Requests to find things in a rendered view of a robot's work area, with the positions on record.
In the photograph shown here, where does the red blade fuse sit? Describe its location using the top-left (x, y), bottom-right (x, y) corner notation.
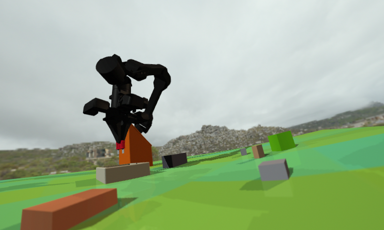
top-left (116, 140), bottom-right (125, 154)

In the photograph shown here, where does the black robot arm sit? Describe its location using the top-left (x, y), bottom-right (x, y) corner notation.
top-left (95, 54), bottom-right (171, 134)

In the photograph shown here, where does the green cube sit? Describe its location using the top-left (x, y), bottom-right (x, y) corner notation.
top-left (268, 131), bottom-right (296, 151)

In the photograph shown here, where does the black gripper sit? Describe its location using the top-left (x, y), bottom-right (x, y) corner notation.
top-left (83, 88), bottom-right (149, 143)

